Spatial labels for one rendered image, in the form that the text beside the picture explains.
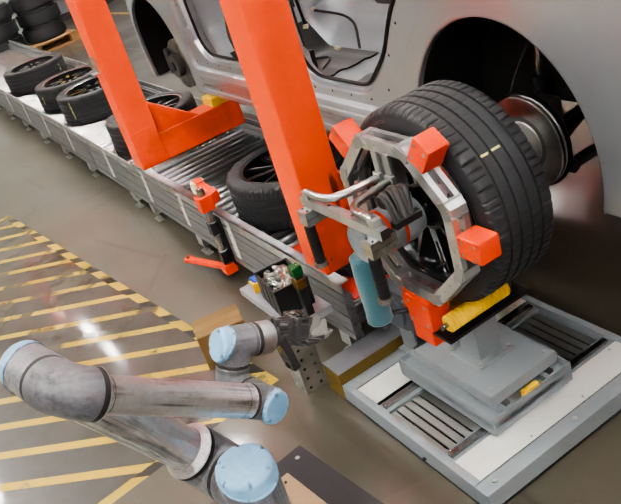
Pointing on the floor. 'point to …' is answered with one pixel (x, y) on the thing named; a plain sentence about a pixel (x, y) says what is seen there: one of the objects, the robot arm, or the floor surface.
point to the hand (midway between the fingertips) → (327, 332)
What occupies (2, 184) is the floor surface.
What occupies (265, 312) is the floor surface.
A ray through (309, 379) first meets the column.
